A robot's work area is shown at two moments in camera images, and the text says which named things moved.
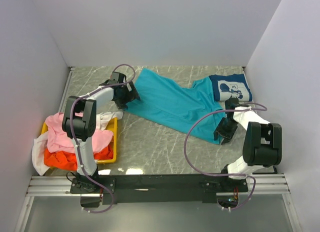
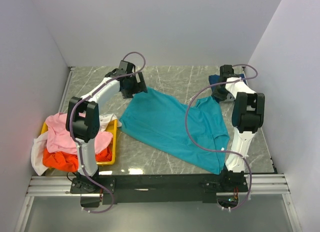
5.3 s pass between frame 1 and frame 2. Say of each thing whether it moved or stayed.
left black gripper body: moved
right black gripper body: moved
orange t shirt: stayed
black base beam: stayed
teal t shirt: moved
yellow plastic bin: stayed
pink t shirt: stayed
